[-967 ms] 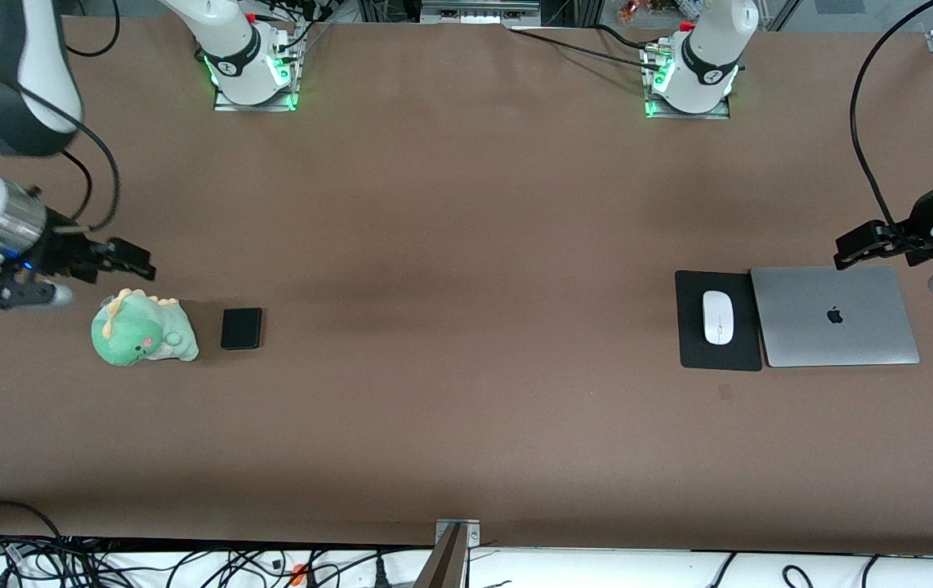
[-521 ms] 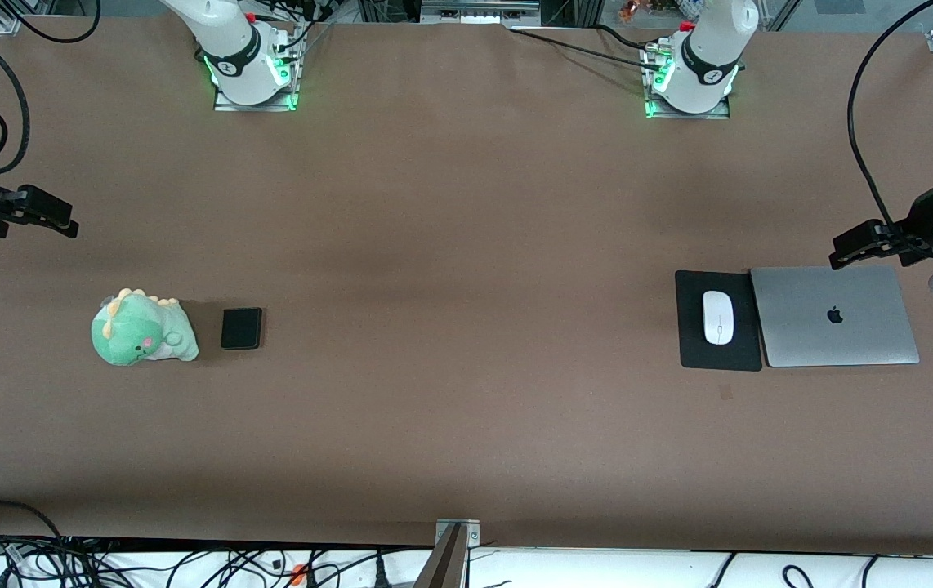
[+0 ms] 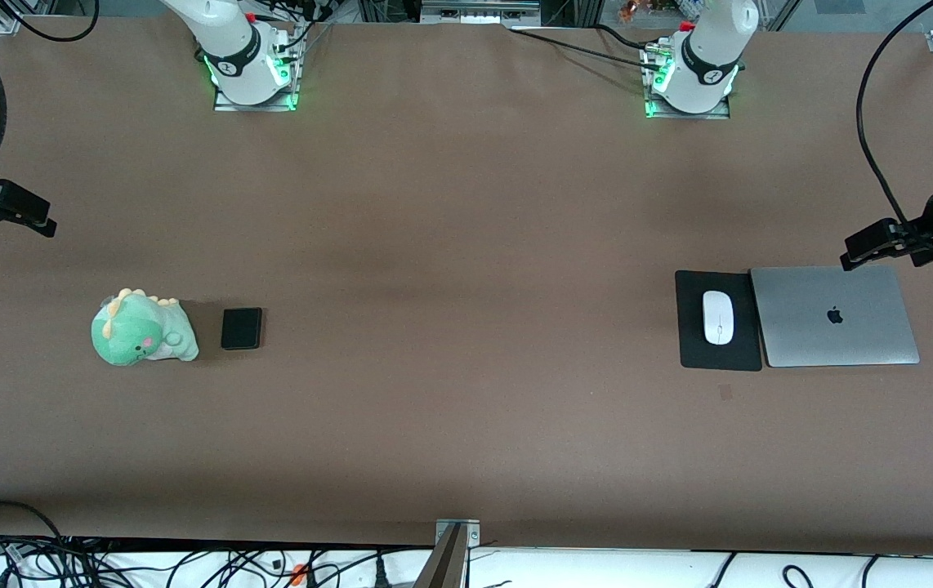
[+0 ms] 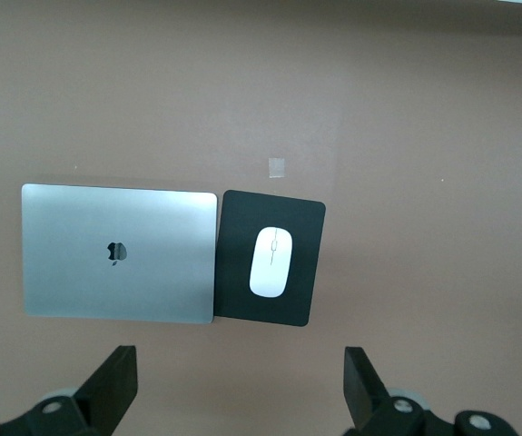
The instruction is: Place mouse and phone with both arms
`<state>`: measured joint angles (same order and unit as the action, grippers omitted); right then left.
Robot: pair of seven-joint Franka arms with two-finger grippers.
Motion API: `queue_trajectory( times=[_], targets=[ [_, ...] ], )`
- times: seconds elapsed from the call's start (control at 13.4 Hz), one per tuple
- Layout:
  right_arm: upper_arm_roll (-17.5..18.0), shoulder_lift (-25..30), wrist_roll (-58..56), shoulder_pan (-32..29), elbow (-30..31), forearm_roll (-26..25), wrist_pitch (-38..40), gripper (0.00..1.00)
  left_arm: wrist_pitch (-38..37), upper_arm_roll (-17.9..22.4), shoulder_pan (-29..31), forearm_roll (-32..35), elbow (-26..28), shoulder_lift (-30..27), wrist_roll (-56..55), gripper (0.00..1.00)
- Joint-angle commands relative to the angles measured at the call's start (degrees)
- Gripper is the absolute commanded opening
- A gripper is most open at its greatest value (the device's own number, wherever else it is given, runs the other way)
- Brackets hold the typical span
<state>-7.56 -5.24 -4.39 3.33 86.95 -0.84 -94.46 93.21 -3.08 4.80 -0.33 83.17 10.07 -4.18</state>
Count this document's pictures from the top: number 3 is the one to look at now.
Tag white computer mouse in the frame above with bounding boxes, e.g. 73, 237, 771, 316
702, 290, 736, 346

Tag black phone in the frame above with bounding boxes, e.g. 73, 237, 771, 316
220, 306, 264, 351

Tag black mouse pad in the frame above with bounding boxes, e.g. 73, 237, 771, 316
675, 270, 764, 372

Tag silver laptop with apple logo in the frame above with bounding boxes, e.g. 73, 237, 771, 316
750, 265, 922, 369

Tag green dinosaur plush toy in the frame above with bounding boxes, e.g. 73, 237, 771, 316
91, 287, 200, 368

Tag white lower board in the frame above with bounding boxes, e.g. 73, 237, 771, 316
0, 541, 933, 588

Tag grey power strip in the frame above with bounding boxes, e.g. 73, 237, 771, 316
420, 0, 542, 24

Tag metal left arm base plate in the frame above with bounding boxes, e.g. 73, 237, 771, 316
644, 91, 731, 121

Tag black looped cable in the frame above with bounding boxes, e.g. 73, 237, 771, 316
12, 0, 100, 43

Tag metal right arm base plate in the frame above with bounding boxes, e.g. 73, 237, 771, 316
213, 82, 298, 114

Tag black tangled cable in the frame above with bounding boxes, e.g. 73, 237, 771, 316
0, 531, 402, 588

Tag long black base cable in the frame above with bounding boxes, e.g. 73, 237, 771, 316
506, 27, 665, 73

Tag aluminium centre bracket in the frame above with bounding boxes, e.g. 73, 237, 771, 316
413, 519, 482, 588

